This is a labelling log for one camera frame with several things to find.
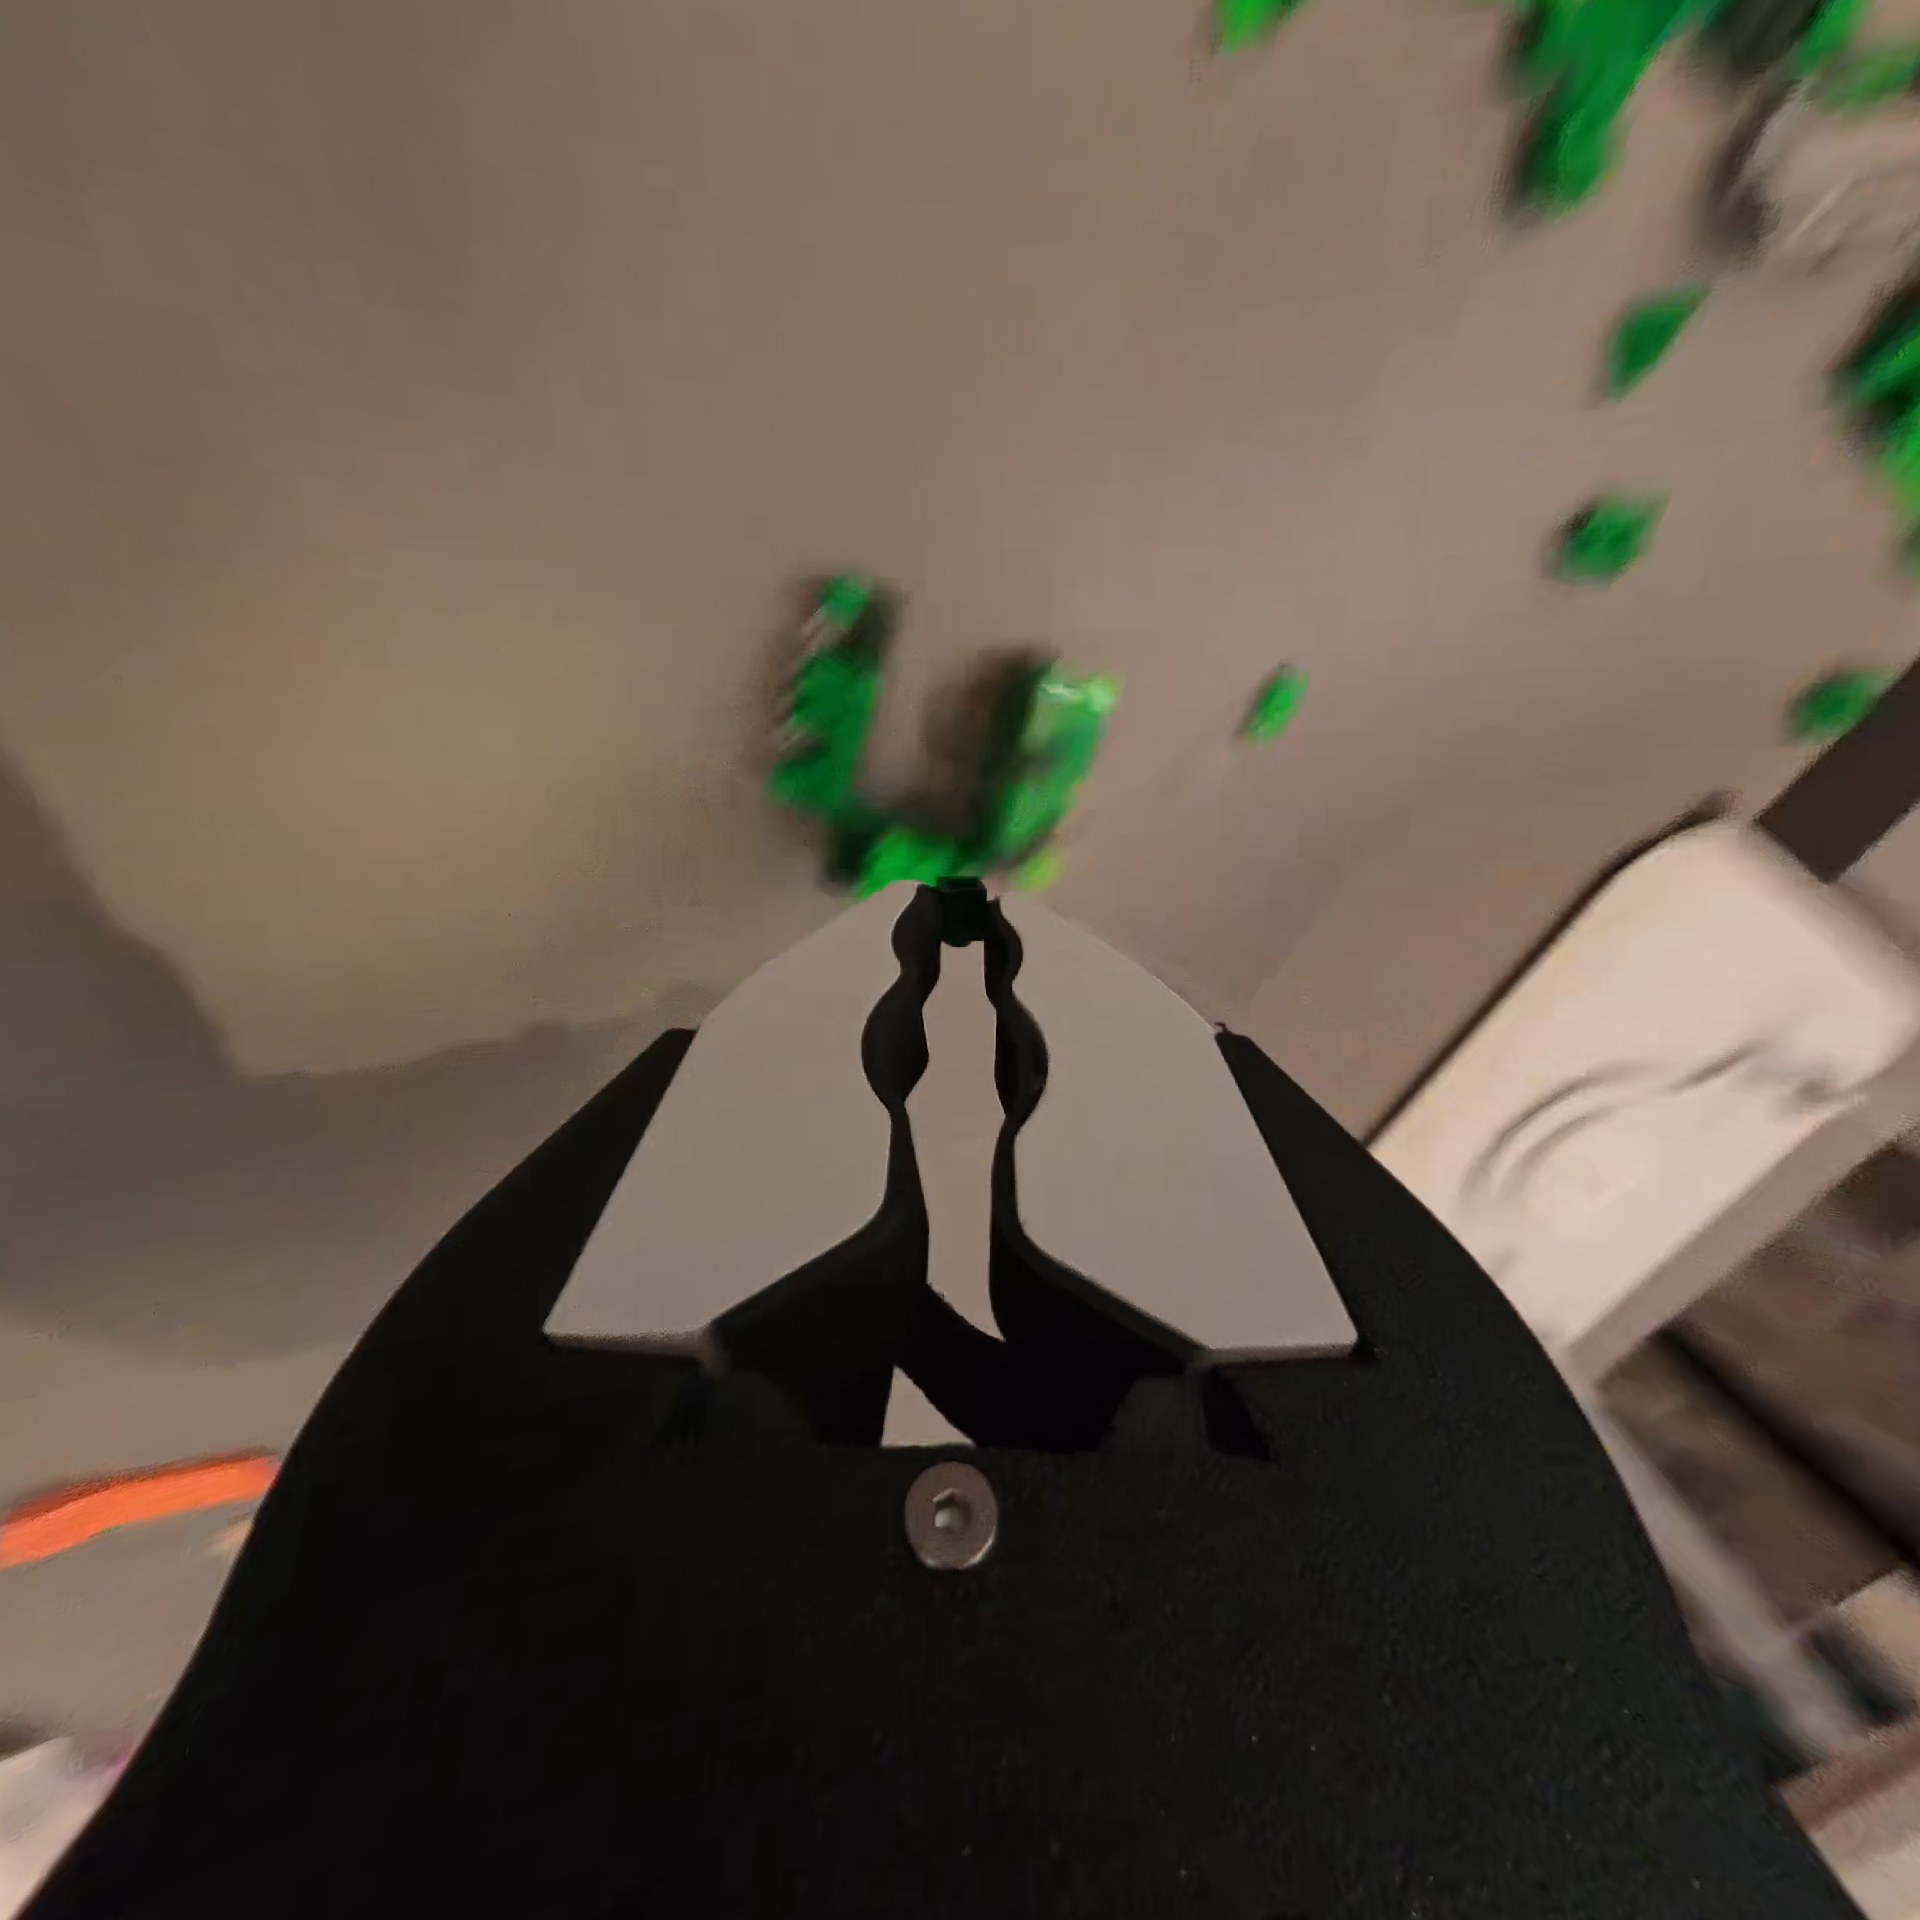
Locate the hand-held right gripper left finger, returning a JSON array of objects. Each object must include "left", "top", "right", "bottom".
[{"left": 542, "top": 883, "right": 940, "bottom": 1375}]

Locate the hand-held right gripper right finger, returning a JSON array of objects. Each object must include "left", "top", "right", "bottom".
[{"left": 960, "top": 885, "right": 1362, "bottom": 1375}]

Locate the grey desk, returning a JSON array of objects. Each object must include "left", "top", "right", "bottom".
[{"left": 0, "top": 0, "right": 1920, "bottom": 1759}]

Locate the green brick cluster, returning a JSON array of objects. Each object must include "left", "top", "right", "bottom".
[{"left": 764, "top": 576, "right": 1125, "bottom": 903}]

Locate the book stand with white base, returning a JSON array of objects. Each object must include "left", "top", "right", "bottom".
[{"left": 1372, "top": 816, "right": 1920, "bottom": 1391}]

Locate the orange red strip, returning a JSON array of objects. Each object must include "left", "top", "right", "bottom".
[{"left": 0, "top": 1453, "right": 282, "bottom": 1572}]

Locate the pile of green bricks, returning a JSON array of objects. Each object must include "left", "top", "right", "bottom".
[{"left": 1500, "top": 0, "right": 1920, "bottom": 213}]

